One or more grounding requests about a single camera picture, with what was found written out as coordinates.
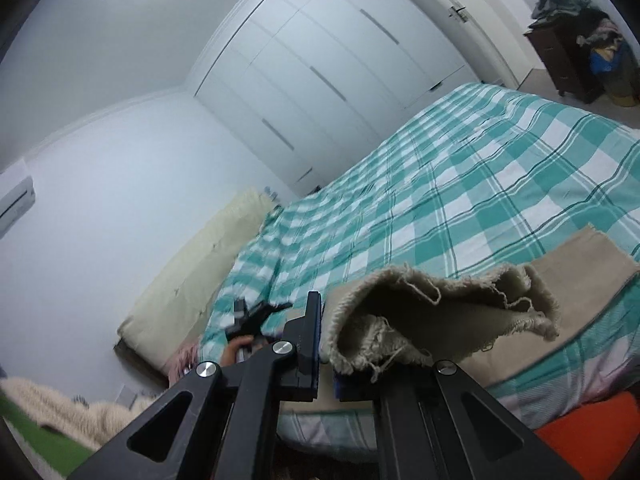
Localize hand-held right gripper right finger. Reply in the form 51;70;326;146
335;359;583;480

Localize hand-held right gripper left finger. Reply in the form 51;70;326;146
67;291;323;480

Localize khaki pants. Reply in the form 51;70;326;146
280;224;640;413

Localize person's left hand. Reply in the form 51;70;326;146
220;336;256;367

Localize cream padded headboard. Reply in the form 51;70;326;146
117;187;276;376

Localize pink cloth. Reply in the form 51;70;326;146
167;340;203;386

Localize orange cloth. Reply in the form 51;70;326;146
532;390;640;480

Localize fluffy cream cloth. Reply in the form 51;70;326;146
0;377;158;452

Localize bed with teal plaid cover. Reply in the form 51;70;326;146
200;82;640;453

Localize green cloth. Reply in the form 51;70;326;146
0;395;93;478

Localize white air conditioner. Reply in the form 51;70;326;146
0;157;38;241

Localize white wardrobe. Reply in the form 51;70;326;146
185;0;473;198

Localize dark wooden cabinet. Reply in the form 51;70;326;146
523;25;608;105

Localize white door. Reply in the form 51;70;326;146
435;0;533;91

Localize pile of clothes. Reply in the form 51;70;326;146
530;0;635;108

